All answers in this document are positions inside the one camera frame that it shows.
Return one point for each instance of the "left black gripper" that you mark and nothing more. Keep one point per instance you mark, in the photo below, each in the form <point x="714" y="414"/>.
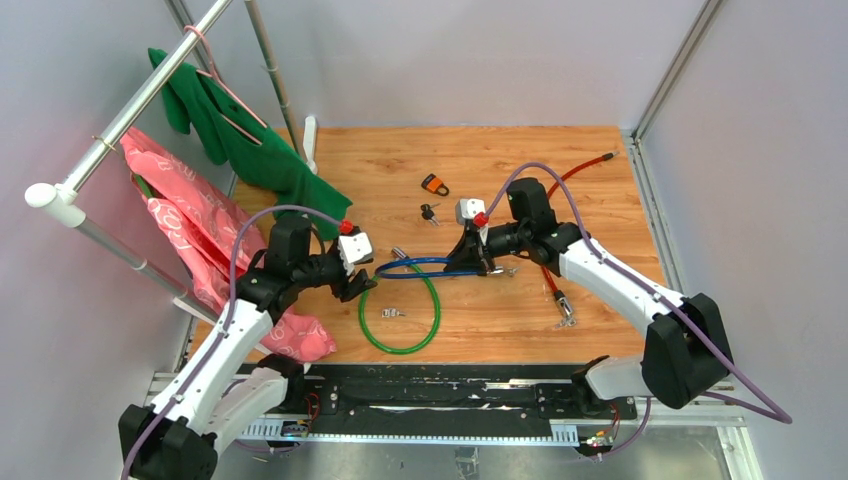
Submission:
<point x="356" y="286"/>

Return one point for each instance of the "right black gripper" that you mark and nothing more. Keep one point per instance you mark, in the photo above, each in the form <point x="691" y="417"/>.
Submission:
<point x="473" y="248"/>

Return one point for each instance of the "small silver cable keys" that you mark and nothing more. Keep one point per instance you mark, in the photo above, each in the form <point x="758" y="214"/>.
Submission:
<point x="391" y="313"/>

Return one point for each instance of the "black padlock keys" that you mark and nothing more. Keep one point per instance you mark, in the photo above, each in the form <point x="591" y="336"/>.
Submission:
<point x="428" y="214"/>

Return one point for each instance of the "orange black padlock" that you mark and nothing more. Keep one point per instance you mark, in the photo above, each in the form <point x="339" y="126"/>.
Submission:
<point x="433" y="184"/>

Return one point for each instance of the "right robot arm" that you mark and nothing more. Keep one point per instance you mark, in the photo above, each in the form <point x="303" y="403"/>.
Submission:
<point x="686" y="351"/>

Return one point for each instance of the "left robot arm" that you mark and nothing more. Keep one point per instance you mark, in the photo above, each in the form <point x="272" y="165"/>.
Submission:
<point x="195" y="418"/>

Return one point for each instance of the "pink patterned garment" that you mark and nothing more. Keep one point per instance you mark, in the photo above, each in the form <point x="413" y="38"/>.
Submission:
<point x="202" y="223"/>

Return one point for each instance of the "green cloth garment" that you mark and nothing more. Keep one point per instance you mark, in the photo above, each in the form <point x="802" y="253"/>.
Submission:
<point x="256" y="153"/>

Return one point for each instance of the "white metal clothes rack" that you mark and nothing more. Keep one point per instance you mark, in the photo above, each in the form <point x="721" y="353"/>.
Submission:
<point x="58" y="200"/>

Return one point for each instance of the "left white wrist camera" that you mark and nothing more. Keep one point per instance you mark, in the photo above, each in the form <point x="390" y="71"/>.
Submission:
<point x="355" y="248"/>

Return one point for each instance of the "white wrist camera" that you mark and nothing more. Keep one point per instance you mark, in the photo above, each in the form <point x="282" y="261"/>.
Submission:
<point x="355" y="248"/>
<point x="466" y="209"/>

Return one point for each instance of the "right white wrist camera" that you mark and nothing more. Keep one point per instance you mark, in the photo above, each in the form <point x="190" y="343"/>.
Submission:
<point x="466" y="209"/>

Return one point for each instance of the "red cable lock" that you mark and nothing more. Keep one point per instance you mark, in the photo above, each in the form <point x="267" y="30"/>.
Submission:
<point x="561" y="301"/>

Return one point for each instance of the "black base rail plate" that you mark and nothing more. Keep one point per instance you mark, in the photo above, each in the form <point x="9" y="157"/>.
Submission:
<point x="430" y="403"/>

